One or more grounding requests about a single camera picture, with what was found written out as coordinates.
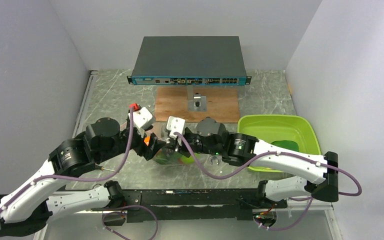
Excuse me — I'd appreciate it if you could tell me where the clear zip top bag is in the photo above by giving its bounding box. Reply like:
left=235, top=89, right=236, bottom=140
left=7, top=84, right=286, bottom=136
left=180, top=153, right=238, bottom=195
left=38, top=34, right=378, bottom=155
left=152, top=124, right=203, bottom=168

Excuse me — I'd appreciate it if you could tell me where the brown wooden board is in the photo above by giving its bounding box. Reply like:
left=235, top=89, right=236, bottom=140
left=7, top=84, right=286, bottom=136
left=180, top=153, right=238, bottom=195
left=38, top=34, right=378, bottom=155
left=154, top=86, right=241, bottom=124

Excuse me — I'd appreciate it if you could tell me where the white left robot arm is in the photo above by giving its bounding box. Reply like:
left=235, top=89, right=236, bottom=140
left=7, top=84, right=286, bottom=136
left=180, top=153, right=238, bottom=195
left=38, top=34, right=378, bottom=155
left=0, top=118, right=165, bottom=237

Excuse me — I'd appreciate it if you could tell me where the white green bok choy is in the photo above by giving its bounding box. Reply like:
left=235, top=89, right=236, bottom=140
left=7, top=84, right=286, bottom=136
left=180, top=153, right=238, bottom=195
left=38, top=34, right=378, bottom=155
left=261, top=140, right=301, bottom=173

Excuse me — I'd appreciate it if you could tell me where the metal switch stand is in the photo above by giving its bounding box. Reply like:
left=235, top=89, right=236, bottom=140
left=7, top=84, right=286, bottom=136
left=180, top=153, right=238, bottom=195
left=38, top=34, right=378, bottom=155
left=186, top=85, right=207, bottom=112

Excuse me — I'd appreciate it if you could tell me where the green apple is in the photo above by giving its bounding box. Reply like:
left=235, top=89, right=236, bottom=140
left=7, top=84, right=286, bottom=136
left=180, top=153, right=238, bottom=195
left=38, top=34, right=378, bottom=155
left=178, top=155, right=195, bottom=165

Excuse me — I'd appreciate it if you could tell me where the grey network switch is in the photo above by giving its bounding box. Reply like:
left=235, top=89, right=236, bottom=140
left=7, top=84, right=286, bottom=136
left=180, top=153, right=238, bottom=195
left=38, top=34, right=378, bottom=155
left=127, top=36, right=252, bottom=86

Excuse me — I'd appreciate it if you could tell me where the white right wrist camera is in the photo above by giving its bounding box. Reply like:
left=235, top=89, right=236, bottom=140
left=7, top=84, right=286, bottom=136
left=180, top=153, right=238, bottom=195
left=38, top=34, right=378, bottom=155
left=166, top=116, right=186, bottom=139

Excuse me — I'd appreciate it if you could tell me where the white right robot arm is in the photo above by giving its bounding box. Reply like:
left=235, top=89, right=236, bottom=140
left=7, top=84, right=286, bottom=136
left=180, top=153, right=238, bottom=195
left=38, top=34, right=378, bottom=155
left=166, top=116, right=339, bottom=208

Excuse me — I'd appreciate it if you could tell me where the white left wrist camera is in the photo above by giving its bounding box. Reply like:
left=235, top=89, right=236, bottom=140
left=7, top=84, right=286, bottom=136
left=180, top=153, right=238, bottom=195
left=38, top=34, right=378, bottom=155
left=128, top=103, right=156, bottom=131

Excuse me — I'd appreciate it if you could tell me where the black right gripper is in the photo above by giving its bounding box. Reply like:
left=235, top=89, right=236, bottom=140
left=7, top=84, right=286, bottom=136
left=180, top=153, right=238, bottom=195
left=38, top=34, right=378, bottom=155
left=166, top=129, right=223, bottom=158

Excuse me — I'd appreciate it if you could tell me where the yellow handled screwdriver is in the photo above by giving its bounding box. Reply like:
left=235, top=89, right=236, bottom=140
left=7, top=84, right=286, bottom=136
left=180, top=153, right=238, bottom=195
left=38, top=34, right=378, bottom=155
left=94, top=164, right=117, bottom=173

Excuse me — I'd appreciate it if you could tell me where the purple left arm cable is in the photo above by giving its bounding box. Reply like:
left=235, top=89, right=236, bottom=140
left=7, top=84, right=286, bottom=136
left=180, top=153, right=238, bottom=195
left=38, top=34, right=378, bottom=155
left=0, top=107, right=137, bottom=239

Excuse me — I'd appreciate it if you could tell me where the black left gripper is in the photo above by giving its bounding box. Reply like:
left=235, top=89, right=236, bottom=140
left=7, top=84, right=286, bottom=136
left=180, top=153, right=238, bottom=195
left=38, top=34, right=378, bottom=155
left=96, top=123, right=167, bottom=163

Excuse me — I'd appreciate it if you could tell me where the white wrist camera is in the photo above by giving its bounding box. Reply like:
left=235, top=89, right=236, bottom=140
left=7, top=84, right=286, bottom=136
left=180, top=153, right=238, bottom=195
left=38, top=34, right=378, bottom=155
left=128, top=103, right=156, bottom=131
left=166, top=116, right=186, bottom=139

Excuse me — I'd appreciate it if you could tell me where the lime green food tray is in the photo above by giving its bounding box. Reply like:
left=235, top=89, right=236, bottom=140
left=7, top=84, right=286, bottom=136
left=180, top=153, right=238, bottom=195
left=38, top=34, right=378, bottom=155
left=237, top=114, right=322, bottom=158

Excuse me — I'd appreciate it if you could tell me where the silver open-end wrench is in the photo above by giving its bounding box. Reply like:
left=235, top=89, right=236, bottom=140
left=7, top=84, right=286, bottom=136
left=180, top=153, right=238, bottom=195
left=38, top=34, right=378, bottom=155
left=209, top=155, right=221, bottom=166

